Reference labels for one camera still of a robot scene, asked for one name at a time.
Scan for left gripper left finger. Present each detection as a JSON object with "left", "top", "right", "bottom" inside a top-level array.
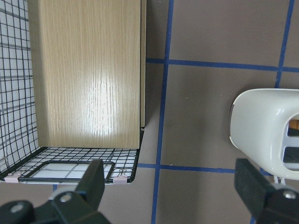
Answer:
[{"left": 51, "top": 160, "right": 105, "bottom": 224}]

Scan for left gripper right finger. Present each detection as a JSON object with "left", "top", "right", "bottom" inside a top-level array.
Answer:
[{"left": 234, "top": 158, "right": 299, "bottom": 224}]

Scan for white toaster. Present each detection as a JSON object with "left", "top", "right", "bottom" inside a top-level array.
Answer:
[{"left": 229, "top": 88, "right": 299, "bottom": 180}]

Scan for yellow bread slice in toaster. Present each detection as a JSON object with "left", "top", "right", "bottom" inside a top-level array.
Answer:
[{"left": 289, "top": 119, "right": 299, "bottom": 130}]

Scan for white toaster power cable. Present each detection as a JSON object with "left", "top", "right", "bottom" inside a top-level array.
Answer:
[{"left": 273, "top": 176, "right": 287, "bottom": 186}]

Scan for wire and wood shelf rack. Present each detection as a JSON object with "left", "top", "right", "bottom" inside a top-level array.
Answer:
[{"left": 0, "top": 0, "right": 147, "bottom": 185}]

